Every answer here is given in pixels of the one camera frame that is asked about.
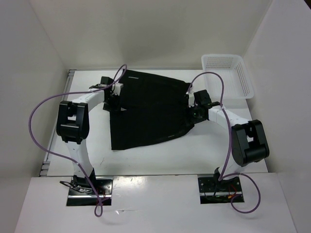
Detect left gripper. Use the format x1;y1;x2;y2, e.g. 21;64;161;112
102;92;123;114

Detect black shorts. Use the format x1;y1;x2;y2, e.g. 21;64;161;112
110;70;194;150

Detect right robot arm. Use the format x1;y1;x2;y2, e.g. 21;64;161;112
185;90;270;191

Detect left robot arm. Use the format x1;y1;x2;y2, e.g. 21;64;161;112
56;76;123;194

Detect white plastic basket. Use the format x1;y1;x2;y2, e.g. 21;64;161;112
201;54;254;100

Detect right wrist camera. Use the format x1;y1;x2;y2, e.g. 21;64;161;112
186;91;195;108

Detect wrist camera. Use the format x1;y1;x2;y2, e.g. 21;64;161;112
111;83;123;96
186;91;195;108

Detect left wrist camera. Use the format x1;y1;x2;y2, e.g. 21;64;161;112
111;83;123;96

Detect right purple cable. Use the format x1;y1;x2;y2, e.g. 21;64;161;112
186;71;262;213

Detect purple cable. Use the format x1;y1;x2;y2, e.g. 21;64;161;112
186;71;262;213
28;64;128;216

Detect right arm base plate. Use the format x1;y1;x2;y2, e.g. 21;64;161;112
198;175;244;204

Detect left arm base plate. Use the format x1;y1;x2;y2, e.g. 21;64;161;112
60;176;113;207

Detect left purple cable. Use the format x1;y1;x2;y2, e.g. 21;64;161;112
28;64;128;216

